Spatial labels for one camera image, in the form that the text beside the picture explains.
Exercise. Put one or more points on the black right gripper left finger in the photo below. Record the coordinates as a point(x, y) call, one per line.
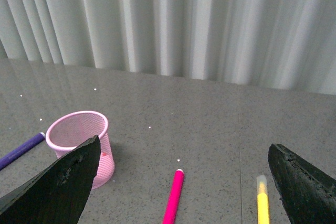
point(59, 193)

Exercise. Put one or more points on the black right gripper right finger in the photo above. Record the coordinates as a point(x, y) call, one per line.
point(307, 193)

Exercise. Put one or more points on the purple marker pen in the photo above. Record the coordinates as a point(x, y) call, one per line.
point(22, 149)

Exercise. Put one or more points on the pink marker pen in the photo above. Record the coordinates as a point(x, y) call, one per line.
point(174, 198)

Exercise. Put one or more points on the pink mesh pen cup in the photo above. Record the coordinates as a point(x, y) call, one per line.
point(73, 129)

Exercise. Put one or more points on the yellow marker pen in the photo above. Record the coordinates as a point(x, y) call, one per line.
point(262, 200)

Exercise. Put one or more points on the white pleated curtain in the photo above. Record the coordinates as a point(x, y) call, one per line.
point(282, 44)

